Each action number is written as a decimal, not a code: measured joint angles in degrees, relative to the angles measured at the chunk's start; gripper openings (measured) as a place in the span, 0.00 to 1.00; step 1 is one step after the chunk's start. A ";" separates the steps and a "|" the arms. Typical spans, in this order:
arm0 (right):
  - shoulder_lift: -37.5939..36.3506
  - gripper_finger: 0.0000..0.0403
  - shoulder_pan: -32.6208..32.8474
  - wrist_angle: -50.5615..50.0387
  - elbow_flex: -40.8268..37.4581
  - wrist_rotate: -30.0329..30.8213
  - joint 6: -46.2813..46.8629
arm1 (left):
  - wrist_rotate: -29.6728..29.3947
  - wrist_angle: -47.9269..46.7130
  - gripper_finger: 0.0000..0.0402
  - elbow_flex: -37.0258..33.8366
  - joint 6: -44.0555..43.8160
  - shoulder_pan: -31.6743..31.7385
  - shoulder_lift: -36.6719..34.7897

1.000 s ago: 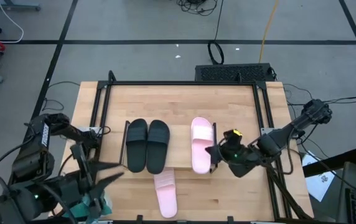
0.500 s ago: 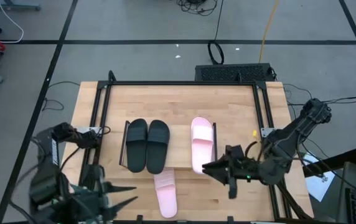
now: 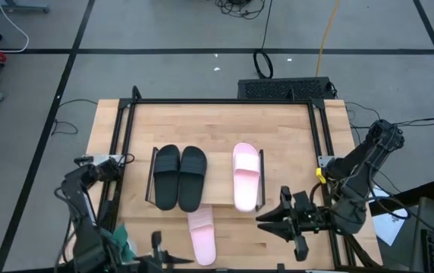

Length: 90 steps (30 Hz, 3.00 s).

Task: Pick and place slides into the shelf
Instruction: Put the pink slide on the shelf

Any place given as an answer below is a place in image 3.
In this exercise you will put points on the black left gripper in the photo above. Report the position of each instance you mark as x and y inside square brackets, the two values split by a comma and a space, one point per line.
[154, 261]

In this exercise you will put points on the black aluminium table frame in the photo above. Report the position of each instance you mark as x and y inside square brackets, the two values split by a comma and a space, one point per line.
[221, 101]

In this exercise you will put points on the grey stand base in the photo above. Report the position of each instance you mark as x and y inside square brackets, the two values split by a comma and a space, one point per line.
[16, 5]

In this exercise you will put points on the wooden shelf with black frame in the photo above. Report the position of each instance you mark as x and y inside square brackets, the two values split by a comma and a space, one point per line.
[219, 178]

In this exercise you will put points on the black slide sandal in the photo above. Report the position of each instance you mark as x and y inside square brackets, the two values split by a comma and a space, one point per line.
[192, 178]
[167, 178]

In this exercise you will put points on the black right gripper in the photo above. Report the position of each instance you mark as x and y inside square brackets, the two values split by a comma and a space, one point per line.
[308, 218]

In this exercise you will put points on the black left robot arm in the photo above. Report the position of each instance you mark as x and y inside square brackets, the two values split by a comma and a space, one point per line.
[88, 242]

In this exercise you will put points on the silver mounting plate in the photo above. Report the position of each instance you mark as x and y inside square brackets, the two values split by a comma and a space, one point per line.
[97, 157]
[325, 160]

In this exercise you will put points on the white paper sheet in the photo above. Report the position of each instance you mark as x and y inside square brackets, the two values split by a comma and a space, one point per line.
[389, 227]

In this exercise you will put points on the black perforated computer case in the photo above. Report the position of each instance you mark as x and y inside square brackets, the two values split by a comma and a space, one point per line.
[277, 89]

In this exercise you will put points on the teal artificial plant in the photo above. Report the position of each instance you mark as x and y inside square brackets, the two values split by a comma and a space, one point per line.
[124, 237]

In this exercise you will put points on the pink slide sandal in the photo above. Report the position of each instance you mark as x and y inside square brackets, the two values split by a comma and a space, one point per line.
[246, 178]
[203, 239]

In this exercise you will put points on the black camera bracket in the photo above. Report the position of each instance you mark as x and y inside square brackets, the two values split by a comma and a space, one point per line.
[280, 267]

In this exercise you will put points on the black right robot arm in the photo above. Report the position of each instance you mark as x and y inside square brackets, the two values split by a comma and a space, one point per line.
[357, 182]

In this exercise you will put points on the yellow tag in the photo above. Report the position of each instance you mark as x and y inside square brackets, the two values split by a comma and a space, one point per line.
[321, 175]

